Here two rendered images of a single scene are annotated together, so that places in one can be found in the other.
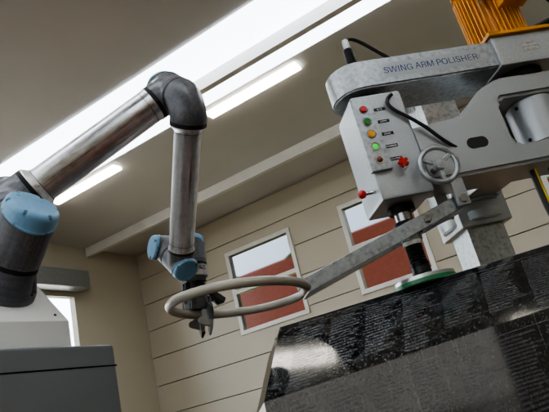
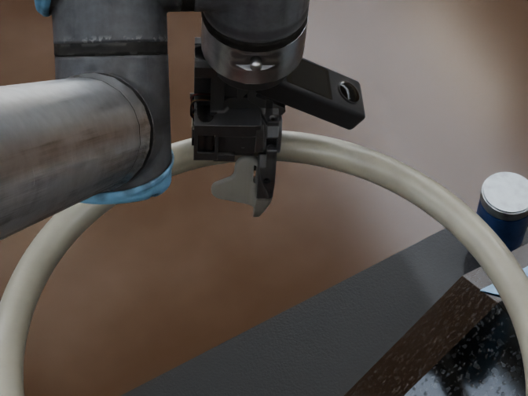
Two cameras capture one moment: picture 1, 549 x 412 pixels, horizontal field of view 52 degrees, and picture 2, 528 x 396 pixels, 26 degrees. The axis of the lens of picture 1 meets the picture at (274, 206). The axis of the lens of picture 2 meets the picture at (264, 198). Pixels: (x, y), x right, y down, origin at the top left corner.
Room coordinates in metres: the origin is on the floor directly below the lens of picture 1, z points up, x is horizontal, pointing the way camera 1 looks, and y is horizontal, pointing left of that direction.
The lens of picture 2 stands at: (1.47, -0.11, 1.80)
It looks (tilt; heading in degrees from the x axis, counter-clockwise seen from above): 52 degrees down; 38
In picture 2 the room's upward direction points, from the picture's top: straight up
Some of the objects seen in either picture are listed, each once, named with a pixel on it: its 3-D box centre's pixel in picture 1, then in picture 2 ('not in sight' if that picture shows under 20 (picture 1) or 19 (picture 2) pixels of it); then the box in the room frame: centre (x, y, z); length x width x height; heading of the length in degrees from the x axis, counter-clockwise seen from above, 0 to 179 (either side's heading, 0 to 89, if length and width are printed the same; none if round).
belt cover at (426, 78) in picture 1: (443, 79); not in sight; (2.04, -0.79, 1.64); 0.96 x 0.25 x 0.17; 100
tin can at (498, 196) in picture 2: not in sight; (503, 213); (2.77, 0.35, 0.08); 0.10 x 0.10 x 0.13
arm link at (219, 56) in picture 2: (196, 272); (253, 35); (2.03, 0.34, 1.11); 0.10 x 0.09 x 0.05; 40
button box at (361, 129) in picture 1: (370, 136); not in sight; (1.86, -0.40, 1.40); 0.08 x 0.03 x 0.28; 100
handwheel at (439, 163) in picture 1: (435, 168); not in sight; (1.88, -0.58, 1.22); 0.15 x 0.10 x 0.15; 100
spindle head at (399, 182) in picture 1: (403, 155); not in sight; (1.99, -0.52, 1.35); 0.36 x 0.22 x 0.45; 100
